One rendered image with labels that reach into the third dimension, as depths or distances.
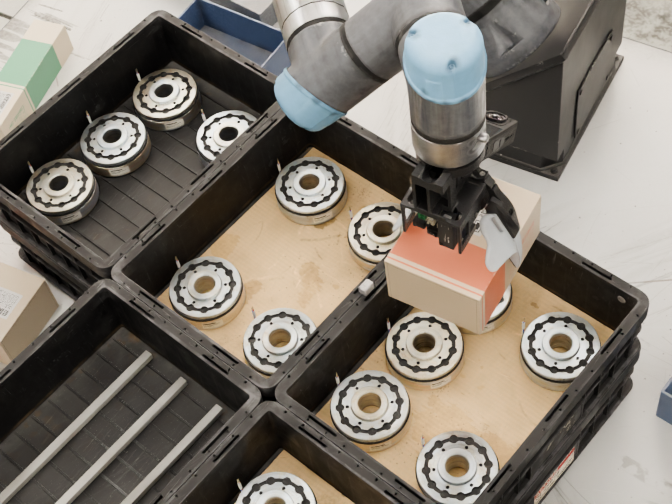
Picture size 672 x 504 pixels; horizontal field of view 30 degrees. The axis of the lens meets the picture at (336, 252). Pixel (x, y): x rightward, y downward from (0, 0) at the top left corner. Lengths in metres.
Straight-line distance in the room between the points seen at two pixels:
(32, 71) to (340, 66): 1.03
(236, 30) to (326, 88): 0.96
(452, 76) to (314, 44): 0.21
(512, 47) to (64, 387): 0.80
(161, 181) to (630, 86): 0.79
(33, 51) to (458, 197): 1.12
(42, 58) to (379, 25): 1.08
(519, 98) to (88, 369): 0.74
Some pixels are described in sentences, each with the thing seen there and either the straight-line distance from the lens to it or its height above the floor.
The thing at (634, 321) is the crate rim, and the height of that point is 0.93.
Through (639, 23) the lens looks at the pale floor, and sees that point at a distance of 3.22.
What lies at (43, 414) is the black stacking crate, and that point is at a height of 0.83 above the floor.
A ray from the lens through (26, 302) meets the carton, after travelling 1.92.
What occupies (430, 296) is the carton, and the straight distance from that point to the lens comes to 1.43.
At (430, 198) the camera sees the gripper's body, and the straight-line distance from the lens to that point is 1.29.
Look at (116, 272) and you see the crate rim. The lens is 1.71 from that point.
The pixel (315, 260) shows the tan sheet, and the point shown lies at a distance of 1.78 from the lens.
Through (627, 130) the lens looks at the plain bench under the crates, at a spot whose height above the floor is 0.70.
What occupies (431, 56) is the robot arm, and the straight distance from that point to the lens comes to 1.16.
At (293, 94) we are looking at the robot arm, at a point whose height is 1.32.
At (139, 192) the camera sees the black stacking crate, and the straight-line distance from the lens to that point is 1.91.
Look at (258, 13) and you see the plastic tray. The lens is 2.23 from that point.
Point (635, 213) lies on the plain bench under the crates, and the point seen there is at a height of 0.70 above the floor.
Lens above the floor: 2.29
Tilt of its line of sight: 55 degrees down
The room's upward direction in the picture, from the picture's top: 11 degrees counter-clockwise
